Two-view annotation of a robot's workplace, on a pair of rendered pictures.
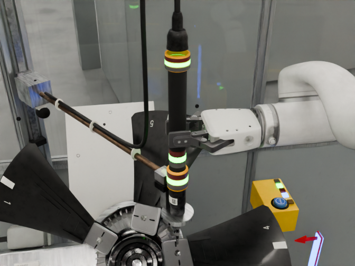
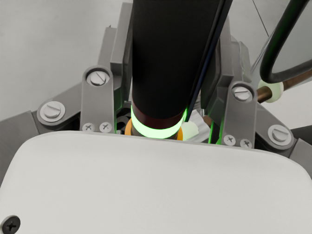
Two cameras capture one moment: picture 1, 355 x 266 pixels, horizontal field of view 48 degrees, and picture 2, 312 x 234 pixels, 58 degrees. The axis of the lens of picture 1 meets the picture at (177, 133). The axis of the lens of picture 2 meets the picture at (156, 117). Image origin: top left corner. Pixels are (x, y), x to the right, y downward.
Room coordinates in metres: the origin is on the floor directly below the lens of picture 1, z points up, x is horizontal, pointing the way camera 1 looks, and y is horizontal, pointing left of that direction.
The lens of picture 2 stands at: (0.66, -0.10, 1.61)
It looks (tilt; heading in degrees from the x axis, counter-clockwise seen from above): 59 degrees down; 95
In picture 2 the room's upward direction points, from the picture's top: 9 degrees clockwise
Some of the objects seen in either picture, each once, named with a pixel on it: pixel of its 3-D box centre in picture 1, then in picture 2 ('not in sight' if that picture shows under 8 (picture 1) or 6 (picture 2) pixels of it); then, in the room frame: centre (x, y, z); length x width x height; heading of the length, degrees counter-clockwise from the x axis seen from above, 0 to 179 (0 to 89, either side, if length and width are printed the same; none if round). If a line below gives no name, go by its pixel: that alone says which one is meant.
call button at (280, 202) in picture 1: (280, 202); not in sight; (0.95, -0.32, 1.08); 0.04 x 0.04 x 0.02
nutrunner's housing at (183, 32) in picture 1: (177, 134); not in sight; (0.65, 0.00, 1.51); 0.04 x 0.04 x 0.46
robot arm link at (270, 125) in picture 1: (263, 126); not in sight; (0.67, -0.17, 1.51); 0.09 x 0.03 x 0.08; 9
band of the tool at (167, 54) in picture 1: (177, 60); not in sight; (0.65, 0.00, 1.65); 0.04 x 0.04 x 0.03
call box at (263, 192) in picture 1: (272, 206); not in sight; (0.99, -0.31, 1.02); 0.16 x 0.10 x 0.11; 9
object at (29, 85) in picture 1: (33, 88); not in sight; (1.10, 0.43, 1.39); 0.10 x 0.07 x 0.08; 44
